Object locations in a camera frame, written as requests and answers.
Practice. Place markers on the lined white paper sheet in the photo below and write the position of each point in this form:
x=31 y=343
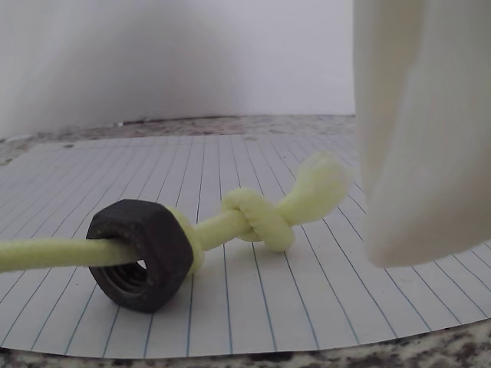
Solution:
x=268 y=303

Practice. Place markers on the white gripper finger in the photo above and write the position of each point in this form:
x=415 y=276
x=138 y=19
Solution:
x=422 y=153

